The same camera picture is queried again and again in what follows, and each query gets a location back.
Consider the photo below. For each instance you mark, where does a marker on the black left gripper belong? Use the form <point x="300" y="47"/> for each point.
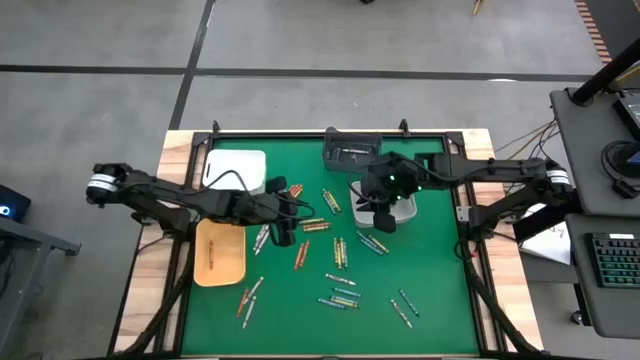
<point x="285" y="210"/>

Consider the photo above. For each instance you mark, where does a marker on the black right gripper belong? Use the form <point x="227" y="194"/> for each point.
<point x="385" y="182"/>

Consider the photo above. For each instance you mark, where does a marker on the white crayon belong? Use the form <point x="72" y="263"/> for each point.
<point x="255" y="288"/>
<point x="263" y="241"/>
<point x="340" y="279"/>
<point x="401" y="314"/>
<point x="249" y="312"/>
<point x="353" y="150"/>
<point x="259" y="237"/>

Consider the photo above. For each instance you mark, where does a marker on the white plastic bin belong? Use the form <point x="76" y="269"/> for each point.
<point x="220" y="157"/>

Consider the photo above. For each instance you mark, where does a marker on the blue green crayon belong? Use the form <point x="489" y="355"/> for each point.
<point x="409" y="303"/>

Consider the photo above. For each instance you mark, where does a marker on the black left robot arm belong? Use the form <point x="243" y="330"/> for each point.
<point x="150" y="192"/>

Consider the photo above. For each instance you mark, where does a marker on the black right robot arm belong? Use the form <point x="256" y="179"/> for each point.
<point x="500" y="167"/>

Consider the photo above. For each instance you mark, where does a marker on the light grey plastic bin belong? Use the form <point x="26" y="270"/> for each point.
<point x="407" y="212"/>

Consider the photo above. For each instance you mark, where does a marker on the dark grey plastic bin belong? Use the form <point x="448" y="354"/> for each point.
<point x="332" y="160"/>

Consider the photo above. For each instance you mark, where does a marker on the black clamp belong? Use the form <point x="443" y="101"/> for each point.
<point x="404" y="126"/>
<point x="216" y="127"/>

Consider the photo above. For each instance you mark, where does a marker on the orange plastic bin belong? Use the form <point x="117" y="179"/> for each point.
<point x="227" y="265"/>

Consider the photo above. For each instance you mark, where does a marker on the white paper sheet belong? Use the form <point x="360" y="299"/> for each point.
<point x="552" y="245"/>

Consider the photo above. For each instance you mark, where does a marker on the wooden sticks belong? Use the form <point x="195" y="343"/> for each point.
<point x="478" y="6"/>

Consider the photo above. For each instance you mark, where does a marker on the grey desk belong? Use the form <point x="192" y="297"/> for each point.
<point x="580" y="300"/>
<point x="585" y="150"/>

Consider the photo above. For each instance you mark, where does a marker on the grey metal cart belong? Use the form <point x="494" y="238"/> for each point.
<point x="55" y="243"/>

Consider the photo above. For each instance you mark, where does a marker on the black caster wheel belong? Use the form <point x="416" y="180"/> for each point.
<point x="577" y="318"/>

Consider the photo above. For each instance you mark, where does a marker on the black headset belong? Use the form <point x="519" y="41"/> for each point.
<point x="625" y="189"/>

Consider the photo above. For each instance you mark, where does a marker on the backlit computer keyboard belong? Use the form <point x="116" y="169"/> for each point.
<point x="617" y="260"/>

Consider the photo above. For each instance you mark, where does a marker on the black pole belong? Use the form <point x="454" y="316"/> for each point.
<point x="607" y="74"/>

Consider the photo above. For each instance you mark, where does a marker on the black laptop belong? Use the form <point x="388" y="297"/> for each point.
<point x="632" y="115"/>

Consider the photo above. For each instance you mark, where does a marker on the black device blue light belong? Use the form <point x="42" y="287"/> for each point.
<point x="17" y="200"/>

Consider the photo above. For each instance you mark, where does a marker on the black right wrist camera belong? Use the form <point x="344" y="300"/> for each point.
<point x="385" y="221"/>

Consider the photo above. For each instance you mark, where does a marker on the grey metal bracket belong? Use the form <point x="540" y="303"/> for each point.
<point x="462" y="214"/>

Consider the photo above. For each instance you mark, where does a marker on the black mount bracket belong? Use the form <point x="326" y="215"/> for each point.
<point x="137" y="218"/>

